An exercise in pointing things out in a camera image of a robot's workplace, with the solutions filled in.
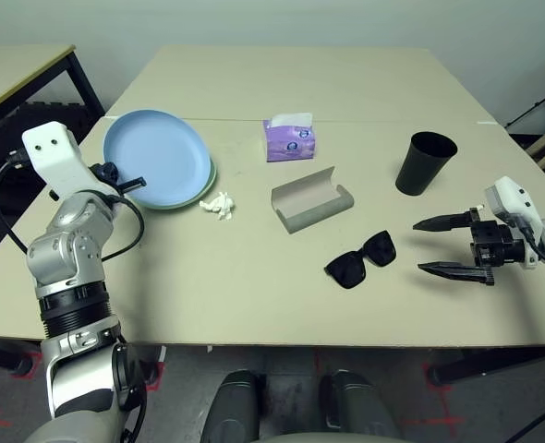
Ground black sunglasses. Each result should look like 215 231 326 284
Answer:
323 229 397 291

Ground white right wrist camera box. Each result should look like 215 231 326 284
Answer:
484 176 544 269

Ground beige side table black frame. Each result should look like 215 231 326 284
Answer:
0 44 106 139

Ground grey robot leg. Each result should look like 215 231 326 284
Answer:
200 368 267 443
321 368 406 443

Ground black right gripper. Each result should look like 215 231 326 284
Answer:
413 207 528 287

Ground grey right robot leg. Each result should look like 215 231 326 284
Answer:
321 368 406 443

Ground grey glasses case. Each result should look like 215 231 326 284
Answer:
271 165 355 235

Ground white tissue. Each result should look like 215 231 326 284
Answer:
199 190 236 222

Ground purple tissue pack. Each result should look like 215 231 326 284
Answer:
262 112 319 163

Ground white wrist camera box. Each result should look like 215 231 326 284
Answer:
21 121 116 199
484 176 544 269

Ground beige robot torso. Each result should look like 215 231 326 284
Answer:
253 431 421 443

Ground blue plate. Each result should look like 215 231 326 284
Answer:
103 109 213 210

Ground black cup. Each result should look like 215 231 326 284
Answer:
394 131 459 197

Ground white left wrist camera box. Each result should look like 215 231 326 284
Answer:
21 121 116 199

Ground black table foot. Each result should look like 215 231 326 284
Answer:
124 344 163 384
0 339 31 376
427 345 545 387

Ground grey left robot leg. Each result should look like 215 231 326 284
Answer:
200 368 267 443

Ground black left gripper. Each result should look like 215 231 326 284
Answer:
91 162 146 198

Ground green plate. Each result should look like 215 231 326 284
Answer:
150 161 218 217

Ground red floor tape mark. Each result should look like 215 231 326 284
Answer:
145 362 166 391
401 364 466 428

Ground black stand rod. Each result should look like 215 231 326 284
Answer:
505 82 545 130

